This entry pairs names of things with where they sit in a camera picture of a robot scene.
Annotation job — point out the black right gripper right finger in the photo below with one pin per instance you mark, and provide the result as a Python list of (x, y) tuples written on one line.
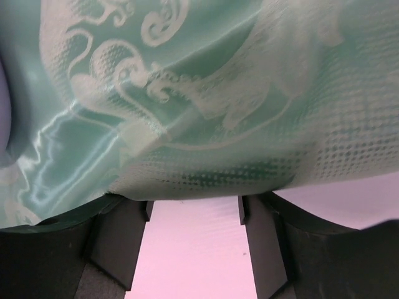
[(295, 254)]

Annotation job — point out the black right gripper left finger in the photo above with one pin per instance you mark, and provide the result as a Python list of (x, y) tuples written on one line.
[(89, 252)]

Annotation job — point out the green patterned satin cloth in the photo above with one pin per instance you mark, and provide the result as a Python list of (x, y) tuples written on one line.
[(188, 99)]

